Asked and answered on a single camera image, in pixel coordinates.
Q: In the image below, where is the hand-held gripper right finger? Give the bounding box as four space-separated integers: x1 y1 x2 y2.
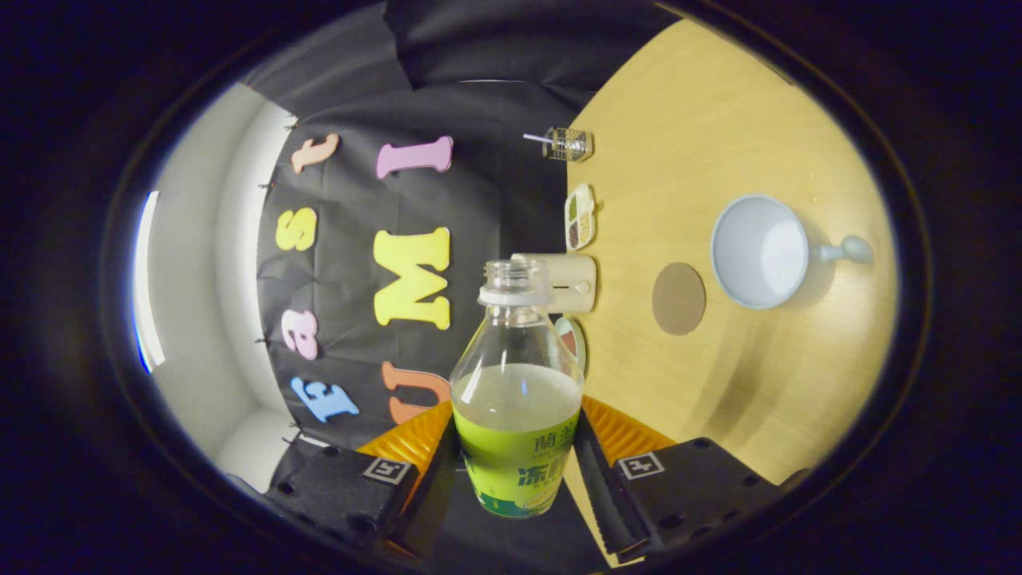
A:
571 396 787 564

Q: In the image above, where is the white cup with handle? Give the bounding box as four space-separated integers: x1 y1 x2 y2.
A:
711 194 874 311

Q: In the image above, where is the clear juice bottle green label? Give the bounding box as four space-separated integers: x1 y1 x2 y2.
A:
449 260 584 518

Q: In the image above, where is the black backdrop cloth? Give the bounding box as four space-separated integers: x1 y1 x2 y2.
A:
240 0 679 572

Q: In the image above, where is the pale green plate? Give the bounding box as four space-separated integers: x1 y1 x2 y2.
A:
553 316 588 376

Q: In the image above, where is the round brown coaster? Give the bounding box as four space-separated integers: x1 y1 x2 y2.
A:
652 262 707 336

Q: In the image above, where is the white toaster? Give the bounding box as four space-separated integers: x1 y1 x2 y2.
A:
511 253 598 315

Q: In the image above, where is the white divided dish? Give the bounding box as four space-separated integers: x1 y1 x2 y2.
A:
564 184 597 252

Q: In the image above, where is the wooden table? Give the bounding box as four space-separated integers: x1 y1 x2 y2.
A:
559 18 899 568

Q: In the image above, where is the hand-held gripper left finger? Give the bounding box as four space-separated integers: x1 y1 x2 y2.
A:
263 399 480 564

